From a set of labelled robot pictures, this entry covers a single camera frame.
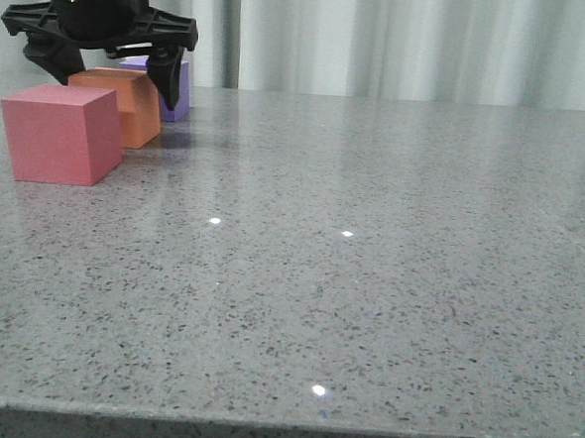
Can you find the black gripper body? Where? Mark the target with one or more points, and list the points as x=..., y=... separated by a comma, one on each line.
x=102, y=24

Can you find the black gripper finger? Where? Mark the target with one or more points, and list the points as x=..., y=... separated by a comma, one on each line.
x=57, y=58
x=163, y=68

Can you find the purple foam cube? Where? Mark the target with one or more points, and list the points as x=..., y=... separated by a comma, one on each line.
x=139, y=62

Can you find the red foam cube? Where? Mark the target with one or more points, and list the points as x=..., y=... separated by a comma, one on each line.
x=62, y=134

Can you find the pale green curtain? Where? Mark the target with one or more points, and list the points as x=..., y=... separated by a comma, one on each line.
x=490, y=52

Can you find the orange foam cube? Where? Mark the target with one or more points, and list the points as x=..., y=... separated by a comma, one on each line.
x=137, y=99

